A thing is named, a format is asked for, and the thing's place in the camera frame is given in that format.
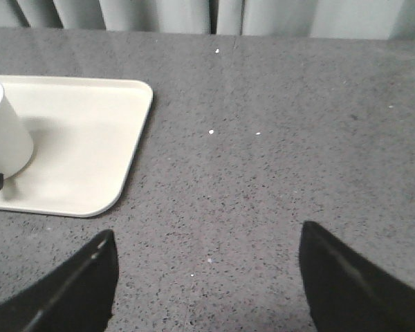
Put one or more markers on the cream rectangular plastic tray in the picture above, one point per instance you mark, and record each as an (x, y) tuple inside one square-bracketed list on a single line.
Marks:
[(85, 131)]

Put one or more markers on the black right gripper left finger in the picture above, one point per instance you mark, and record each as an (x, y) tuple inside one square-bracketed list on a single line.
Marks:
[(77, 296)]

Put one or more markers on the grey pleated curtain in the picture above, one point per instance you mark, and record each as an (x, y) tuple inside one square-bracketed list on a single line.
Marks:
[(383, 20)]

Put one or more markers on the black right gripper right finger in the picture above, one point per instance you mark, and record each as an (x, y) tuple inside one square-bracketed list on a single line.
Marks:
[(345, 291)]

